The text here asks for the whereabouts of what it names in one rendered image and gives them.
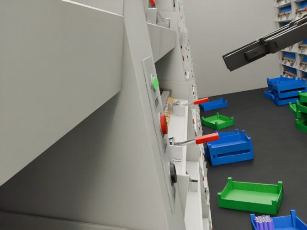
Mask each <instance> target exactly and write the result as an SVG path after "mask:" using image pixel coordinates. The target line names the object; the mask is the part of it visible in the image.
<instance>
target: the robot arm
mask: <svg viewBox="0 0 307 230"><path fill-rule="evenodd" d="M305 39H307V13H306V14H304V15H303V16H302V17H301V18H298V19H296V20H294V21H292V22H290V23H289V24H287V25H285V26H283V27H281V28H279V29H277V30H275V31H273V32H271V33H269V34H267V35H265V36H263V37H260V38H257V39H256V40H254V41H252V42H250V43H248V44H246V45H244V46H242V47H240V48H238V49H235V50H233V51H231V52H229V53H227V54H225V55H223V56H222V58H223V60H224V62H225V64H226V66H227V69H229V70H230V72H231V71H233V70H236V69H238V68H240V67H242V66H244V65H247V64H249V63H251V62H253V61H255V60H258V59H260V58H262V57H264V56H266V55H267V54H270V53H271V54H274V53H276V52H278V51H280V50H282V49H284V48H287V47H289V46H291V45H294V44H296V43H298V42H301V41H303V40H305Z"/></svg>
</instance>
